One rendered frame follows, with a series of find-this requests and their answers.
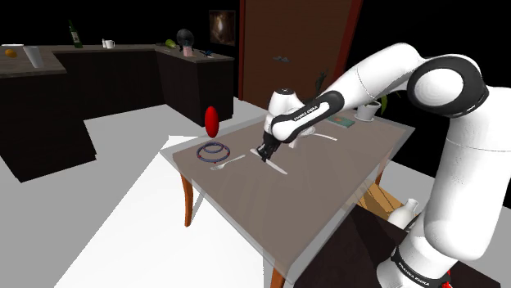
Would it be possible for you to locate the white table knife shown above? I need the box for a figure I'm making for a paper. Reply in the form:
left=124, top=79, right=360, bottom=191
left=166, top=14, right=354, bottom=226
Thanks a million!
left=249, top=148, right=289, bottom=176

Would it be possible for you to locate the silver fork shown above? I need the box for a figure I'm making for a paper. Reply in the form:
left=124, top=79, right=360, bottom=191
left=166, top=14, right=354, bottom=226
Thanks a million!
left=210, top=154, right=246, bottom=172

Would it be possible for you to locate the glass-topped table with wooden legs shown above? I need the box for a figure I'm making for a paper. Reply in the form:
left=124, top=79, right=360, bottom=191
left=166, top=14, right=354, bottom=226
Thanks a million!
left=159, top=106, right=417, bottom=288

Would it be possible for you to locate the red egg-shaped object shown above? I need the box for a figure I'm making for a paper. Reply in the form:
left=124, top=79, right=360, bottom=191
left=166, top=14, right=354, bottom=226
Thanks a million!
left=204, top=106, right=219, bottom=139

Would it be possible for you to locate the green book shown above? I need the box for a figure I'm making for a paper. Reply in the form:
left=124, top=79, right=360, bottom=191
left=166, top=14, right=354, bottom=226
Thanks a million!
left=327, top=115, right=356, bottom=129

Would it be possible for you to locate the plant in white pot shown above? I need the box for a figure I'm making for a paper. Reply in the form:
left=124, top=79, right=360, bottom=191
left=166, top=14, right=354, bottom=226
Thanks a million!
left=355, top=90, right=402, bottom=122

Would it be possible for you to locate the brown door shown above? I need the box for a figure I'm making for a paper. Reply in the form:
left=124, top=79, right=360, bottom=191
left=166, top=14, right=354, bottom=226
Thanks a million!
left=237, top=0, right=364, bottom=111

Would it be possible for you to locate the wooden chair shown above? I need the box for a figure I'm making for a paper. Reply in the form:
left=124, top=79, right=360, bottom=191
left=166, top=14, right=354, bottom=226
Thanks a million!
left=356, top=181, right=405, bottom=221

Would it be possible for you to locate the dark robot stand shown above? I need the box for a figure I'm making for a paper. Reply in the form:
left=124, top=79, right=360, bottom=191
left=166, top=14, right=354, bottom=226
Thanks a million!
left=294, top=204, right=501, bottom=288

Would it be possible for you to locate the white vase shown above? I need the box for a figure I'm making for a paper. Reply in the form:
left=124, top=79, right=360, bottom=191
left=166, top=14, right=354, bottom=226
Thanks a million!
left=387, top=198, right=421, bottom=232

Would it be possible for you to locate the dark kitchen counter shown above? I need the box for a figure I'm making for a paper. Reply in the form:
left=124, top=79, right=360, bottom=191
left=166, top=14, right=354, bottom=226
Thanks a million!
left=0, top=19, right=236, bottom=183

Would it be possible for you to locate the blue ring trivet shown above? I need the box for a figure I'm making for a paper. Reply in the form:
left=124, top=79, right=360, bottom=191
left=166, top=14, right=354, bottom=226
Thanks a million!
left=195, top=140, right=231, bottom=164

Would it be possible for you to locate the dark wall picture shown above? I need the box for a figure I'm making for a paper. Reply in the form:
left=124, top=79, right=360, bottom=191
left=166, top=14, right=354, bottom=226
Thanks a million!
left=208, top=9, right=237, bottom=47

